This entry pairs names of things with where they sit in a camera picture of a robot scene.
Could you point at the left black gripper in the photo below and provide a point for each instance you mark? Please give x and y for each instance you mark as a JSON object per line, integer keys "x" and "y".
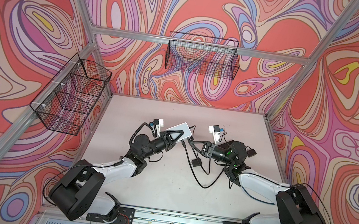
{"x": 165, "y": 142}

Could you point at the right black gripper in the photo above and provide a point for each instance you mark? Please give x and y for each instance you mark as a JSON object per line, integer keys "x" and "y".
{"x": 207, "y": 149}

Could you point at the black power adapter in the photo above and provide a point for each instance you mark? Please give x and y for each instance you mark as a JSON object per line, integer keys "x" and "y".
{"x": 197, "y": 162}
{"x": 250, "y": 152}

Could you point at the small white network switch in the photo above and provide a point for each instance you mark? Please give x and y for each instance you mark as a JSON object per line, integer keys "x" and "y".
{"x": 180, "y": 132}

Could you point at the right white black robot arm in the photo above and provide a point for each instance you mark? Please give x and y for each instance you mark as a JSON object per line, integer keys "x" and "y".
{"x": 294, "y": 203}

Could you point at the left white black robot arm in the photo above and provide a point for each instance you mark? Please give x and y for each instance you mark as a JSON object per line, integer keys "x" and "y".
{"x": 78, "y": 192}

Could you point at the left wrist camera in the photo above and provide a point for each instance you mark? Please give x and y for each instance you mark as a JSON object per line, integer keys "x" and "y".
{"x": 157, "y": 125}

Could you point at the back wire mesh basket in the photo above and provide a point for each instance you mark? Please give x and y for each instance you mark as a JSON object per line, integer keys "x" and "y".
{"x": 202, "y": 55}

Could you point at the wire mesh basket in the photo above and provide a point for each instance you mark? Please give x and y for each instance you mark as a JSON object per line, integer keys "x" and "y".
{"x": 66, "y": 103}
{"x": 202, "y": 55}

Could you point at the left wire mesh basket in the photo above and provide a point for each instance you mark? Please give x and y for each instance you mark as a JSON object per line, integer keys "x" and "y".
{"x": 66, "y": 103}

